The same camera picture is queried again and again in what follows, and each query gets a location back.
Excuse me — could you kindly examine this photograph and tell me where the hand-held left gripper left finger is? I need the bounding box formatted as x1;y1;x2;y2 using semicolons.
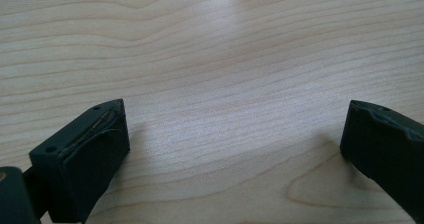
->
29;98;131;224

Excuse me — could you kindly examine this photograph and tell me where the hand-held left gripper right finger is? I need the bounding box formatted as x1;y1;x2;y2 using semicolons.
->
339;99;424;224

